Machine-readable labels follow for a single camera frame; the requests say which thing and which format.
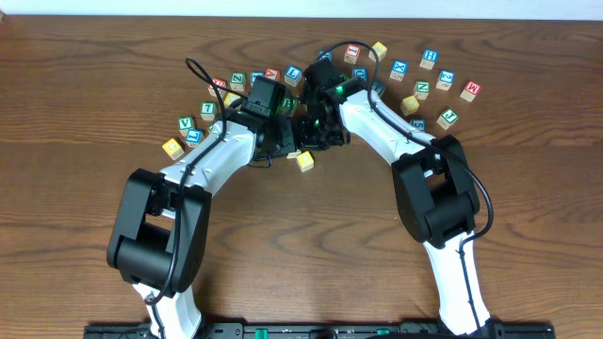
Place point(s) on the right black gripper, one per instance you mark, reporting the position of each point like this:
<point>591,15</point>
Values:
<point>303,138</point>

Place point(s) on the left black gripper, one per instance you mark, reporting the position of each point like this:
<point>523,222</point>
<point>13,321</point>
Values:
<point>286,139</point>

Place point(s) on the yellow O block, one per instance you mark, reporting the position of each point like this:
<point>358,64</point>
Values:
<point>305,161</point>

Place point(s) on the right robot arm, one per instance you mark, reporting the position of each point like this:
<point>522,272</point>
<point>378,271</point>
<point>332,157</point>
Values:
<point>436,192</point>

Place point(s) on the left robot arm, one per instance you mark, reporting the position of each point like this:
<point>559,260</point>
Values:
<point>158,239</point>

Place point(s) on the green B block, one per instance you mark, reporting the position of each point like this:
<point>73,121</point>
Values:
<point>288,106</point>

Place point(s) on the blue l block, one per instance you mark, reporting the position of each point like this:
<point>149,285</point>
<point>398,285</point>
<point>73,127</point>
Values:
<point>194,137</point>
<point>293,76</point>

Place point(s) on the yellow block upper left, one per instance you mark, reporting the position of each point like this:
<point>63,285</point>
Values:
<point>230,98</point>

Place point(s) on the blue D block middle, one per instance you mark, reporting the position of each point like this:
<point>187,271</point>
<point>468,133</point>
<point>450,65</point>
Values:
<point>360,73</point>

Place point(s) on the blue d block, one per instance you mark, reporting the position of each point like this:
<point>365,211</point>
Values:
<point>323,54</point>
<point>360,73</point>

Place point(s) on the red A block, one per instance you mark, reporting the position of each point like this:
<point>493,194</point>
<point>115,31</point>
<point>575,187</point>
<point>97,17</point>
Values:
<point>273,74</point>

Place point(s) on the blue P block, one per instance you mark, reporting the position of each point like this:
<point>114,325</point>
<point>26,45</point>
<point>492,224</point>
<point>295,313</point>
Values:
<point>254,75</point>

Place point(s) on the green Z block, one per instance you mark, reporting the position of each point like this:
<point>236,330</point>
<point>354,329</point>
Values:
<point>238,81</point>

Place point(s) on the blue T block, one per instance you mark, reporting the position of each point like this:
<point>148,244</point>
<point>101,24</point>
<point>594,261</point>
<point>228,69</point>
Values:
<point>379,88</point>

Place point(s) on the blue D block top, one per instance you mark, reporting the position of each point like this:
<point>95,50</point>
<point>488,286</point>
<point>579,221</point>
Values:
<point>323,54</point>

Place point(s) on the green 7 block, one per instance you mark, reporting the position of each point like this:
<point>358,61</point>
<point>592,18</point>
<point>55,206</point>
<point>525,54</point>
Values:
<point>208,111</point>

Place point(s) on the red I block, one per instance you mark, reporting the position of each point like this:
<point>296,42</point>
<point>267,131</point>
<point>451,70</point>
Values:
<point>352,53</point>

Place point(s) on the blue L block lower left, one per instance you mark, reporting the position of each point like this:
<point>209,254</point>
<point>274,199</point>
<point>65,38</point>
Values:
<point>194,137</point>

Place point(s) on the red U block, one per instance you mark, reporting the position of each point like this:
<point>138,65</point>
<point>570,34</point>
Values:
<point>217,87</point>

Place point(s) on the green V block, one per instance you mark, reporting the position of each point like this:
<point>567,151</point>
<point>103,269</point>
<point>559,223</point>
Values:
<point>185,124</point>

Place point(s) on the yellow block right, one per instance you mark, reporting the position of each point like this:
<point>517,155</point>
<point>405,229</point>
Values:
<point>409,105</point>

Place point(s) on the yellow block top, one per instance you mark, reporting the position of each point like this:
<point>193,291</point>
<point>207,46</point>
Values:
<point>377,51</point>

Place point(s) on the blue X block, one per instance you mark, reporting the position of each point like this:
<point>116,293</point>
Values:
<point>398,70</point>

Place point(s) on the blue 5 block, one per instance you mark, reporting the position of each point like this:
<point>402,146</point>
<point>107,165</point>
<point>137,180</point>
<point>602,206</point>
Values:
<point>419,124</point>

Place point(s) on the yellow block far left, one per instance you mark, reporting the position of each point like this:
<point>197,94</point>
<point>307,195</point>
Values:
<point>173,149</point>

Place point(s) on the green N block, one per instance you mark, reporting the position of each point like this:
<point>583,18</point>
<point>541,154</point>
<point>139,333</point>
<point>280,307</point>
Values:
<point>421,90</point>

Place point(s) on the green J block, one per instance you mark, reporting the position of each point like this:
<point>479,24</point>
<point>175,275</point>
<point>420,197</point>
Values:
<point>447,118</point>

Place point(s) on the blue H block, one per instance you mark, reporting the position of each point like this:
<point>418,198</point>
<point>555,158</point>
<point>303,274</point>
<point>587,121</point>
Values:
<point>428,59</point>

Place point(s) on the blue 2 block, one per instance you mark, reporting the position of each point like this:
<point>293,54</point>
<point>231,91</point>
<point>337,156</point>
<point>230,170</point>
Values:
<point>445,80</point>

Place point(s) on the red M block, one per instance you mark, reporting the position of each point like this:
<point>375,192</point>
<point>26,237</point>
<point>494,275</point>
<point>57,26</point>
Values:
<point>470,91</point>

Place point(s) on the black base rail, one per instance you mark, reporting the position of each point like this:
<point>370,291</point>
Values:
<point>492,330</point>

